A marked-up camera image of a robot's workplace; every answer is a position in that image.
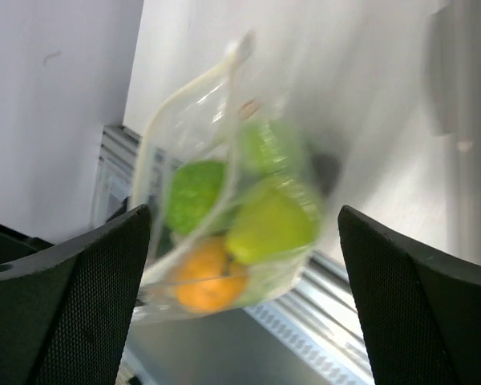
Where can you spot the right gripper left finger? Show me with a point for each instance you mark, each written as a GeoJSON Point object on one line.
{"type": "Point", "coordinates": [65, 309]}

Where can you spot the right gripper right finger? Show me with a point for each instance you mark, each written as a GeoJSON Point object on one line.
{"type": "Point", "coordinates": [419, 308]}

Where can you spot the orange toy fruit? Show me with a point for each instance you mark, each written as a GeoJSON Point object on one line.
{"type": "Point", "coordinates": [209, 280]}

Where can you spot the green bumpy toy guava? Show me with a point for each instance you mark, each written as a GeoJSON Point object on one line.
{"type": "Point", "coordinates": [195, 190]}

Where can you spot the clear dotted zip top bag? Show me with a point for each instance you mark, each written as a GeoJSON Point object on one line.
{"type": "Point", "coordinates": [237, 207]}

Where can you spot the green toy apple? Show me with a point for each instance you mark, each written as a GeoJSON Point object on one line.
{"type": "Point", "coordinates": [270, 146]}

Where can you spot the clear grey plastic bin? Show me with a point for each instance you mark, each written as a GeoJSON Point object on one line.
{"type": "Point", "coordinates": [453, 67]}

